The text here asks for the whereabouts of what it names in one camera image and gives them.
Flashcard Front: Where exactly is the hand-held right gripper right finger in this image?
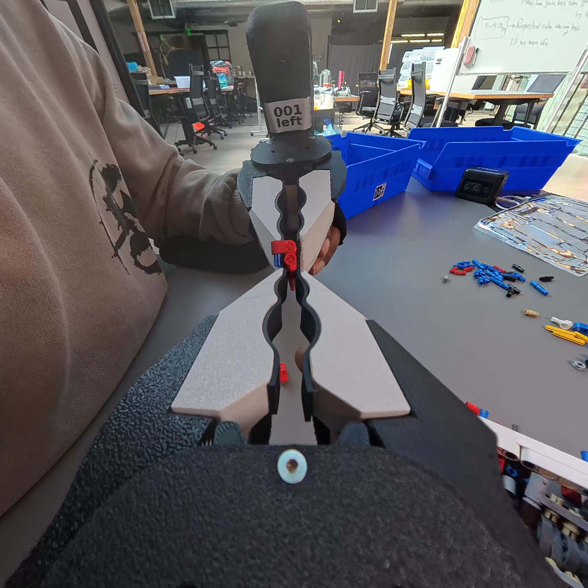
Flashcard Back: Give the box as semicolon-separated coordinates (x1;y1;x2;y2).
294;269;412;445

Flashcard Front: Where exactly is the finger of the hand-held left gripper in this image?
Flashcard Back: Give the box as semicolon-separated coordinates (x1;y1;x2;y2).
298;170;337;274
249;176;284;272

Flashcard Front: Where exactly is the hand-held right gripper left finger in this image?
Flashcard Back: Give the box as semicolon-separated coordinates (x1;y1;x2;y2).
170;268;288;445

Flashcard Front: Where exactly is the red toy brick assembly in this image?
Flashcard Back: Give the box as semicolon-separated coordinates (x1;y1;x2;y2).
270;239;300;293

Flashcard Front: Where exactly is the person's left forearm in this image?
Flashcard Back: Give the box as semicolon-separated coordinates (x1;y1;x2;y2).
110;106;255;246

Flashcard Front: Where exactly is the grey desk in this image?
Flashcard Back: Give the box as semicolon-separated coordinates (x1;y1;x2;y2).
0;177;588;584

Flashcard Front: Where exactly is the person's left hand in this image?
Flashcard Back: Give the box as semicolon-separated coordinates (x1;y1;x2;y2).
308;224;344;277

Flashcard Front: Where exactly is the blue bin with tag sticker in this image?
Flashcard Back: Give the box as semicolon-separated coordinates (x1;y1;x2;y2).
328;132;425;220

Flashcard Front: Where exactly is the wooden support column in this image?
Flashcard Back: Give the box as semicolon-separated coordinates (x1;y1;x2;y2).
379;0;398;70
452;0;481;49

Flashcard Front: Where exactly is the wooden office table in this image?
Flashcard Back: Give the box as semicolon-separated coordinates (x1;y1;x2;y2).
397;89;556;129
148;76;258;143

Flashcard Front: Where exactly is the group of black office chairs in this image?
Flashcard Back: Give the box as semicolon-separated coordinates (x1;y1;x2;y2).
131;62;547;154

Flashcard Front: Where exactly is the stack of clear storage boxes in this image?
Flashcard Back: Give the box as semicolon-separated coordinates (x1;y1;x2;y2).
399;46;460;90

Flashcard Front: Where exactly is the pile of blue toy pins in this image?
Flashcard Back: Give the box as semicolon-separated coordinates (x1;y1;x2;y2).
442;258;550;298

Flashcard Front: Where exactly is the small black display box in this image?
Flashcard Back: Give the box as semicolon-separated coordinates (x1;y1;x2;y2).
456;167;510;204

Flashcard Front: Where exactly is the blue plastic bin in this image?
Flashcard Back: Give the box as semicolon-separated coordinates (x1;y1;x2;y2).
408;126;580;191

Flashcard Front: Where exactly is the yellow toy beam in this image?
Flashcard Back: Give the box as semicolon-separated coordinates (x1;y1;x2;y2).
544;325;588;346

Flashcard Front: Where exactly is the person's beige sweatshirt torso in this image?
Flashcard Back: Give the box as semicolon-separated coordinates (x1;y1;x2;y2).
0;0;168;517

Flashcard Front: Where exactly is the clear plastic bag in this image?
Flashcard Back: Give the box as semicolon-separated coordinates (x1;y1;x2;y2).
474;195;588;276

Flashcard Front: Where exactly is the whiteboard on stand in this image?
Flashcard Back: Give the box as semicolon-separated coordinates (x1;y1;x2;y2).
457;0;588;76

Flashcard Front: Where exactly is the thin wire bundle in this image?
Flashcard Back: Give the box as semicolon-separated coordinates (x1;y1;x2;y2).
494;194;533;212

